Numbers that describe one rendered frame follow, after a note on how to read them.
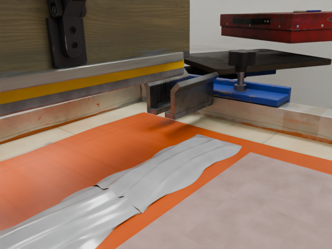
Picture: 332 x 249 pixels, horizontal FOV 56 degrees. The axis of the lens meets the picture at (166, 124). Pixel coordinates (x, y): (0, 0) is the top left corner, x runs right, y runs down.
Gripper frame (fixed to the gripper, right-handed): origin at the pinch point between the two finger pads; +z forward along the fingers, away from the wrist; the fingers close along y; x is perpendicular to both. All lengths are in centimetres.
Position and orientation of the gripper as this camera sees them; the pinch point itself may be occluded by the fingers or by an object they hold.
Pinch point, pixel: (55, 41)
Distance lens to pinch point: 30.3
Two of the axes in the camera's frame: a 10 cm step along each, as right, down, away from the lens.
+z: 0.2, 9.5, 3.3
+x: 6.5, -2.6, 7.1
